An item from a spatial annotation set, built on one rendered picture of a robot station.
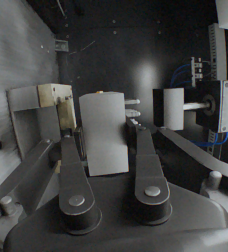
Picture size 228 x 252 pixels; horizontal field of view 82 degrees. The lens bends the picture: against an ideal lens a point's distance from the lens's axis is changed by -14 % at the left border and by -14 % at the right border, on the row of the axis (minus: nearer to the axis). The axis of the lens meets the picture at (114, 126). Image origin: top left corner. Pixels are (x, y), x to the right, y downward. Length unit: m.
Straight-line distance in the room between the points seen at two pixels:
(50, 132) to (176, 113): 0.25
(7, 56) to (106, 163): 0.20
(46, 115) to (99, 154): 0.16
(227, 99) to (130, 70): 0.32
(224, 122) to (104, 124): 0.28
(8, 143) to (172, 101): 0.28
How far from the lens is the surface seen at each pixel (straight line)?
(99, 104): 0.16
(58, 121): 0.30
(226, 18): 0.49
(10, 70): 0.26
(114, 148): 0.18
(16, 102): 0.23
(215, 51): 0.68
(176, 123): 0.32
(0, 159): 0.21
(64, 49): 0.55
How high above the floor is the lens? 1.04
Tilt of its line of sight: 4 degrees up
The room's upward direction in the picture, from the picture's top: 84 degrees clockwise
